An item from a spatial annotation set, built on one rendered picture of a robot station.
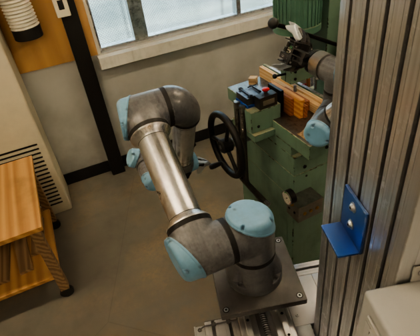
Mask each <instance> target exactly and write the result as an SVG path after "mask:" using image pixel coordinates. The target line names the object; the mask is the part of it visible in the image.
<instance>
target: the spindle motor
mask: <svg viewBox="0 0 420 336"><path fill-rule="evenodd" d="M322 8H323V0H273V17H275V18H277V19H278V21H279V23H282V24H284V25H289V21H290V22H294V23H296V24H297V25H298V26H300V28H302V29H303V30H304V31H306V32H308V33H311V34H314V33H316V32H318V31H320V30H321V20H322ZM273 32H274V33H275V34H277V35H281V36H285V37H293V34H292V33H291V32H289V31H288V30H285V29H282V28H279V27H277V28H275V29H273Z"/></svg>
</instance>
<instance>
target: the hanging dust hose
mask: <svg viewBox="0 0 420 336"><path fill-rule="evenodd" d="M29 1H30V0H0V8H2V10H1V11H3V14H4V15H5V18H6V21H8V23H7V24H8V25H9V27H10V28H11V32H12V34H13V37H14V39H15V41H17V42H27V41H32V40H35V39H38V38H40V37H42V36H43V30H42V28H41V25H40V23H39V21H38V18H36V17H37V16H36V15H35V12H34V9H33V6H32V5H31V2H29Z"/></svg>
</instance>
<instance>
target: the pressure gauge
mask: <svg viewBox="0 0 420 336"><path fill-rule="evenodd" d="M282 198H283V200H284V202H285V203H286V204H287V205H290V206H293V205H294V203H296V202H297V196H296V194H295V192H294V190H292V189H290V188H289V189H286V190H284V191H282ZM286 198H287V199H286Z"/></svg>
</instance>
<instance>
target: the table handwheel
mask: <svg viewBox="0 0 420 336"><path fill-rule="evenodd" d="M216 118H219V119H220V120H222V122H223V123H224V124H225V126H226V130H225V138H222V139H219V138H218V137H216V136H215V128H214V123H215V119H216ZM229 132H230V134H231V136H232V138H230V137H229ZM208 133H209V139H210V142H211V146H212V148H213V152H214V154H215V156H216V158H217V160H218V162H219V161H222V163H223V164H222V165H221V167H222V168H223V170H224V171H225V172H226V174H228V175H229V176H230V177H232V178H234V179H239V178H241V177H242V176H243V175H244V173H245V170H246V157H245V150H244V147H243V144H242V141H241V136H240V135H239V133H238V131H237V129H236V128H235V126H234V124H233V122H232V121H231V120H230V118H228V116H226V114H224V113H223V112H221V111H213V112H212V113H211V114H210V116H209V118H208ZM217 142H218V144H217ZM234 147H236V150H237V154H238V158H239V169H238V168H237V166H236V164H235V161H234V158H233V156H232V153H231V151H232V150H233V149H234ZM221 153H224V154H225V153H227V155H228V157H229V159H230V162H231V164H232V166H233V169H234V170H232V169H231V168H230V166H228V164H227V163H226V161H225V160H224V158H223V156H222V154H221Z"/></svg>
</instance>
